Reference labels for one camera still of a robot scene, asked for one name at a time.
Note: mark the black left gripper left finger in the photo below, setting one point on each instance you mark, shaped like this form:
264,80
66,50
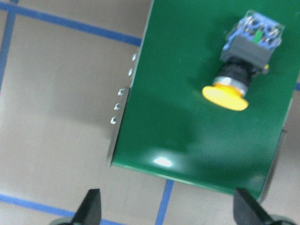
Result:
89,212

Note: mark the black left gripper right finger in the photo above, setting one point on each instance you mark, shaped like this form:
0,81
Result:
247,211

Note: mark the green conveyor belt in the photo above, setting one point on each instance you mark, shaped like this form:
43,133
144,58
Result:
170,130

